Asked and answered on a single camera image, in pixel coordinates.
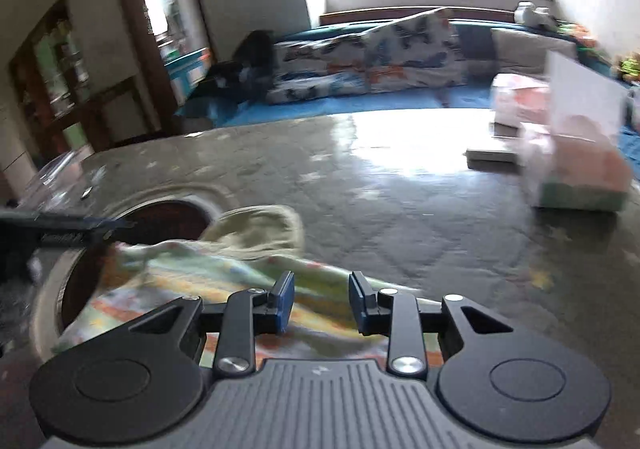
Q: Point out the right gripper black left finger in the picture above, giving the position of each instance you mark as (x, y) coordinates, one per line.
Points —
(138, 380)

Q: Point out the butterfly print cushion lying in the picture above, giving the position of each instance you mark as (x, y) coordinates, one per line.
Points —
(308, 70)

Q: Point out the dark wooden cabinet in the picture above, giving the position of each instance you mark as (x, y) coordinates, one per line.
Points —
(61, 110)

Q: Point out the round black induction cooktop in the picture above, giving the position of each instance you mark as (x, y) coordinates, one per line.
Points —
(106, 265)

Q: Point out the pink tissue pack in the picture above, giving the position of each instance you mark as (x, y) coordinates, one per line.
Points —
(518, 99)
(576, 169)

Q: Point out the pink tissue pack near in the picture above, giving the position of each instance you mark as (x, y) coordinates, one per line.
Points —
(576, 169)

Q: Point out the clear plastic food container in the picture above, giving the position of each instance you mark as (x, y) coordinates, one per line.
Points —
(57, 186)

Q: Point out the grey plain cushion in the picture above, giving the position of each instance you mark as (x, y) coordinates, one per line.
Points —
(524, 53)

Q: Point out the small grey flat device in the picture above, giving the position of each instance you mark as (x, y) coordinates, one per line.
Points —
(485, 158)

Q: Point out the colourful plush toys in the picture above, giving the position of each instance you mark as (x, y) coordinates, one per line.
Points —
(627, 68)

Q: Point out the blue sofa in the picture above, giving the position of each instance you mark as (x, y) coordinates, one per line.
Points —
(477, 45)

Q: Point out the white plush toy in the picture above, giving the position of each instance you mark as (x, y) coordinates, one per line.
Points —
(527, 14)

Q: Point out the green patterned children's jacket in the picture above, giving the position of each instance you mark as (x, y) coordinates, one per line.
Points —
(247, 247)

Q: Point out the black bag on sofa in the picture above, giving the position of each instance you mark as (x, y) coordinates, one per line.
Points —
(246, 77)

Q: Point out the black marker pen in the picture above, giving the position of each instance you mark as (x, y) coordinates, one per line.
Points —
(86, 193)

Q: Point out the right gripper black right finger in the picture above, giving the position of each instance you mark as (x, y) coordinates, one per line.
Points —
(496, 378)

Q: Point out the pink tissue pack far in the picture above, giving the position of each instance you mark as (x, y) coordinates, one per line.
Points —
(518, 99)

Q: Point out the blue white cabinet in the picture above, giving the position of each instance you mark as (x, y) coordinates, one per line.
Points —
(186, 71)

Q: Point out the butterfly print cushion upright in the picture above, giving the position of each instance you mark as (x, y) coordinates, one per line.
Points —
(420, 51)

